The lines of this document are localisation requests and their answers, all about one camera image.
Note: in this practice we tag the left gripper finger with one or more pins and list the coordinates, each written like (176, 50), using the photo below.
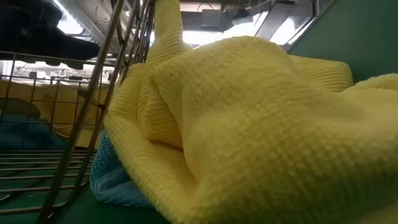
(56, 43)

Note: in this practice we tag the blue microfiber towel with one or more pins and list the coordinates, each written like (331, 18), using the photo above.
(28, 133)
(109, 180)

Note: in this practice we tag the grey square box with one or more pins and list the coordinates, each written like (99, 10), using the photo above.
(211, 18)

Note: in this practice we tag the teal plastic bin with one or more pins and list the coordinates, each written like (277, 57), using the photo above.
(357, 37)

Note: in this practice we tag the yellow microfiber towel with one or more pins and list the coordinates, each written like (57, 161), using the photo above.
(248, 124)
(62, 105)

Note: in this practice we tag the green microfiber towel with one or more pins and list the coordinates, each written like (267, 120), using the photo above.
(18, 109)

